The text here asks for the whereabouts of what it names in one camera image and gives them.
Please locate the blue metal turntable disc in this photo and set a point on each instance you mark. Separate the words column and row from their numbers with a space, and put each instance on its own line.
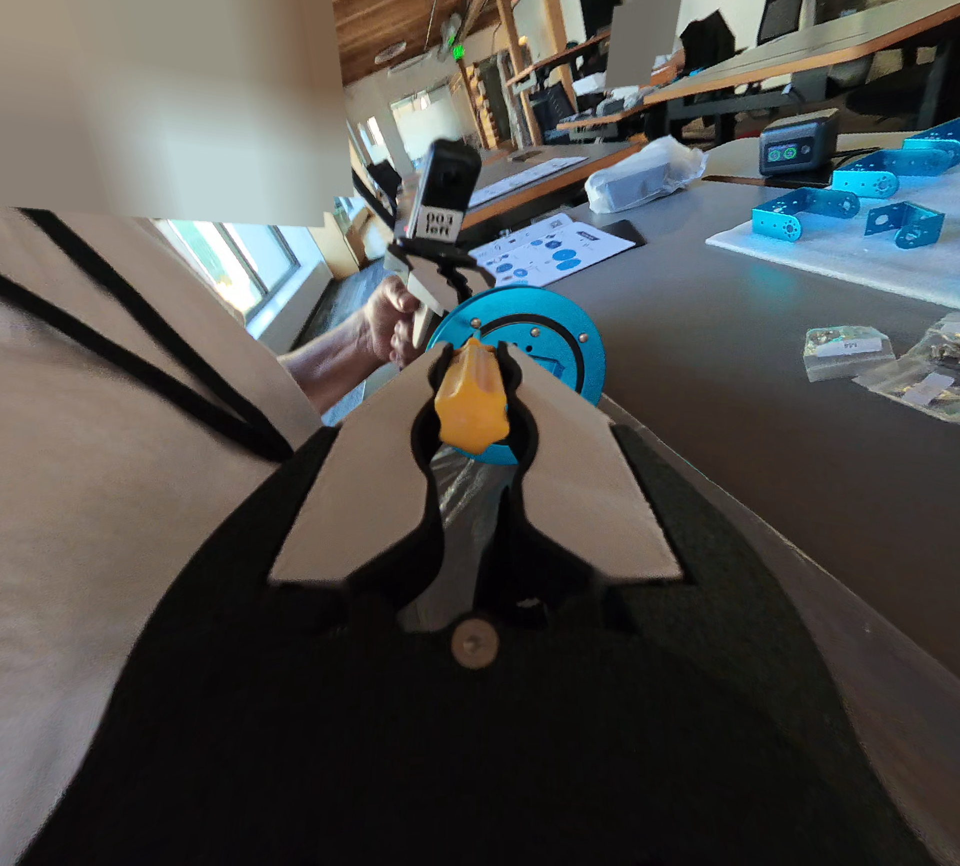
column 570, row 356

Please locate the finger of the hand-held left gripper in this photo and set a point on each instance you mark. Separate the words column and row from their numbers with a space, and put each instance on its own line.
column 435, row 284

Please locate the white foam sheet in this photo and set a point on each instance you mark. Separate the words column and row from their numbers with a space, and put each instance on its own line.
column 862, row 266

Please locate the pile of small screw bags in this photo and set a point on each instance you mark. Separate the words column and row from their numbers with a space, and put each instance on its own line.
column 885, row 363

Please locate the white wrapped package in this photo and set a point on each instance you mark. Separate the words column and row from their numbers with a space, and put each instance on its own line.
column 645, row 175

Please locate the blue round ended bracket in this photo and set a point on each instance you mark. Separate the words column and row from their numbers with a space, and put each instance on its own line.
column 937, row 134

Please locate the wooden edged desk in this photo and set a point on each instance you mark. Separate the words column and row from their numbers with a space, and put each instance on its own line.
column 825, row 40
column 615, row 153

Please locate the black pad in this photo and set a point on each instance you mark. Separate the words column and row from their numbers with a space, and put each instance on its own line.
column 622, row 232

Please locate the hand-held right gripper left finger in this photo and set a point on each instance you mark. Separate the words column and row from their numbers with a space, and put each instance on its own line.
column 360, row 506

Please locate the person's left hand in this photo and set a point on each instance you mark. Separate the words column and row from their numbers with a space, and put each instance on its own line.
column 394, row 326

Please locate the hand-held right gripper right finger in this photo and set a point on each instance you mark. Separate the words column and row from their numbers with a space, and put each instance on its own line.
column 592, row 506

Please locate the person's left forearm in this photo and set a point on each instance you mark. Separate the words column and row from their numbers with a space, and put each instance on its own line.
column 330, row 363

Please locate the printed paper sheet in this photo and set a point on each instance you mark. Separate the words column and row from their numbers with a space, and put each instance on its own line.
column 525, row 179

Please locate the black chair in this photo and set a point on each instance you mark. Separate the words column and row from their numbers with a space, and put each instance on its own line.
column 780, row 7
column 709, row 40

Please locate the white instruction booklet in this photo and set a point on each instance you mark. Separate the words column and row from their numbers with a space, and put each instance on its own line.
column 555, row 250

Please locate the clear plastic bag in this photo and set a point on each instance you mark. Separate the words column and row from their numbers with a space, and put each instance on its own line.
column 469, row 506

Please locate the grey power station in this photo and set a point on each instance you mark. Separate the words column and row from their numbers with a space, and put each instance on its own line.
column 799, row 142

